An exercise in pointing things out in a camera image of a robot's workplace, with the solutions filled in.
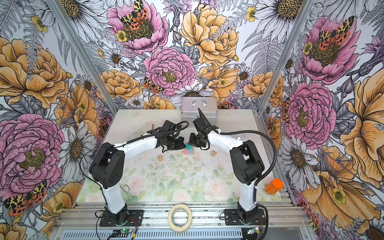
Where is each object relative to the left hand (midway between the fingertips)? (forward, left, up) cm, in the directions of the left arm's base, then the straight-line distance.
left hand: (184, 149), depth 91 cm
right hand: (+2, -4, 0) cm, 4 cm away
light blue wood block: (+1, -4, -4) cm, 6 cm away
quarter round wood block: (+2, -18, -8) cm, 20 cm away
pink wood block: (+1, -1, -5) cm, 5 cm away
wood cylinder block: (-2, +15, -7) cm, 17 cm away
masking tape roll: (-39, +2, -4) cm, 39 cm away
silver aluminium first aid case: (+25, -3, +6) cm, 26 cm away
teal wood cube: (+1, -3, +2) cm, 3 cm away
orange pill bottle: (-23, -45, +3) cm, 51 cm away
